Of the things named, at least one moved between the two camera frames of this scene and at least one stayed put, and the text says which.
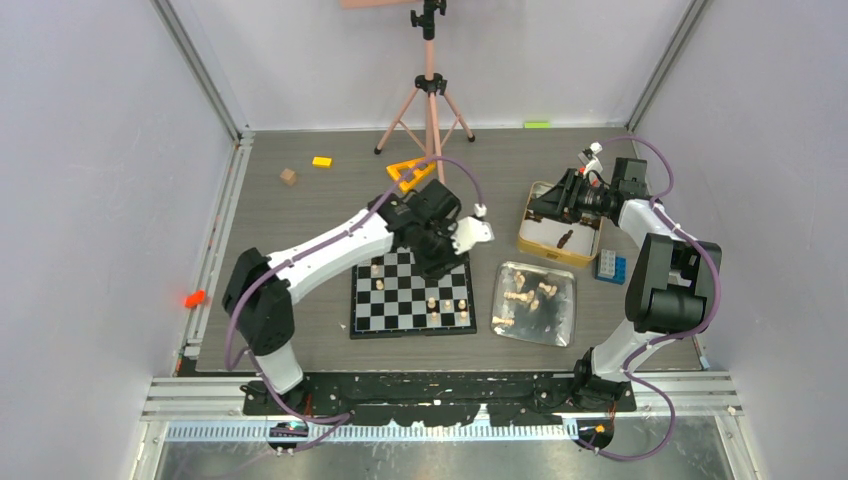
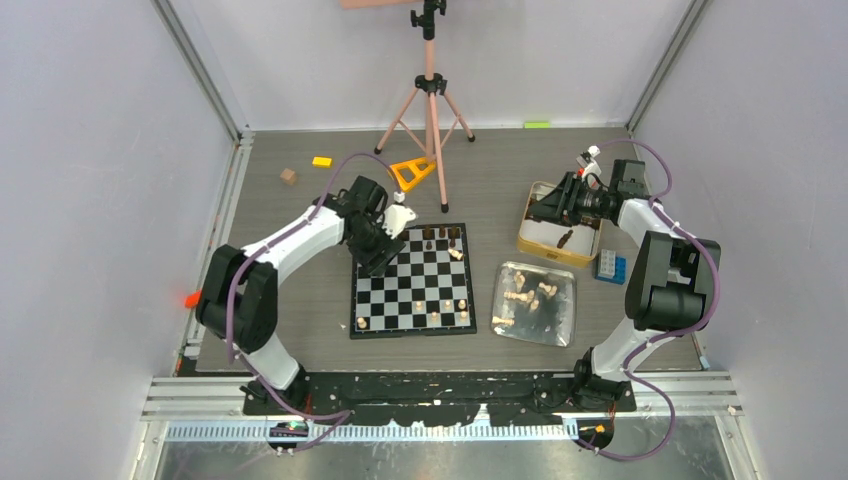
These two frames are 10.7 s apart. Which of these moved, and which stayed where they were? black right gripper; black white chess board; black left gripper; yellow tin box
Moved: black left gripper
Stayed: black white chess board; black right gripper; yellow tin box
